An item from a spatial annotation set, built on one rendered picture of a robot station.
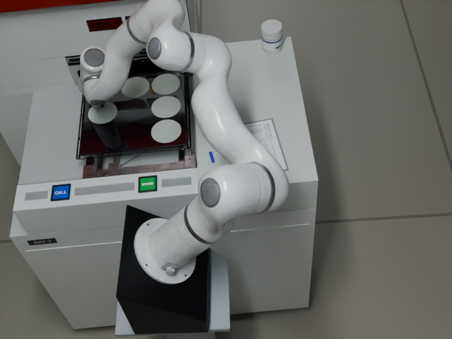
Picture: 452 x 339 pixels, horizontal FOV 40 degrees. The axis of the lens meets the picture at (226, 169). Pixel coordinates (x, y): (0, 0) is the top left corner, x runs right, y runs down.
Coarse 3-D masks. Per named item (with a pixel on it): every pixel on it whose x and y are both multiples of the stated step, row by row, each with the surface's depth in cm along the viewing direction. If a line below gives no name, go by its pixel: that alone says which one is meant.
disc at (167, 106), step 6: (168, 96) 213; (156, 102) 212; (162, 102) 212; (168, 102) 212; (174, 102) 211; (156, 108) 210; (162, 108) 210; (168, 108) 210; (174, 108) 210; (156, 114) 209; (162, 114) 208; (168, 114) 208; (174, 114) 208
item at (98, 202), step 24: (192, 168) 186; (24, 192) 186; (48, 192) 185; (72, 192) 184; (96, 192) 184; (120, 192) 183; (144, 192) 182; (168, 192) 182; (192, 192) 181; (24, 216) 185; (48, 216) 185; (72, 216) 186; (96, 216) 187; (120, 216) 188; (168, 216) 190
